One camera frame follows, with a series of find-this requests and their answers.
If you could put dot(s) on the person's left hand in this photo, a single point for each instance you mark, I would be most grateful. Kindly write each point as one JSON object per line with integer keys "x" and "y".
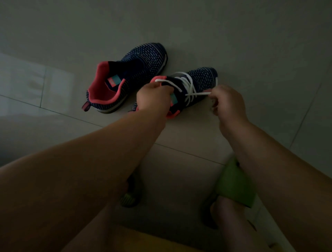
{"x": 154, "y": 98}

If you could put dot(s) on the person's right hand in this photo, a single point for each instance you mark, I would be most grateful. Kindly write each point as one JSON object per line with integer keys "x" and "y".
{"x": 229, "y": 109}

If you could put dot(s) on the white shoelace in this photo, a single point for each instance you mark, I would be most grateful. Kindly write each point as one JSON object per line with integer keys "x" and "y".
{"x": 189, "y": 85}

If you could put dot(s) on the blue knit sneaker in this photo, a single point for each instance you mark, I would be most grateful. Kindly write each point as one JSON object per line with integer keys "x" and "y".
{"x": 142, "y": 62}
{"x": 202, "y": 78}

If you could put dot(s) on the person's right forearm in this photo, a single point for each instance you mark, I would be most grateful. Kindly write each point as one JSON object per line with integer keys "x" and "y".
{"x": 285, "y": 187}

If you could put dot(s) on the person's left forearm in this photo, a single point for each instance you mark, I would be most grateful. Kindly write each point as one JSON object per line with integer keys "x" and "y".
{"x": 62, "y": 187}

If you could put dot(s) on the person's right leg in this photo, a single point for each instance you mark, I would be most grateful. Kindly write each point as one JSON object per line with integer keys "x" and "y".
{"x": 233, "y": 226}

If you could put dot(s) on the person's leg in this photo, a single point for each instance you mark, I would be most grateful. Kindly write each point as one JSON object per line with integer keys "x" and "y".
{"x": 90, "y": 233}
{"x": 233, "y": 226}

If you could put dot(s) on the person's left leg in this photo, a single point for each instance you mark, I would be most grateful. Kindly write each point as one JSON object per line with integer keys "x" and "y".
{"x": 90, "y": 233}

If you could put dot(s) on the green foam slipper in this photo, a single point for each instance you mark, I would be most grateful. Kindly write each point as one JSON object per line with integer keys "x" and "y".
{"x": 131, "y": 197}
{"x": 233, "y": 184}

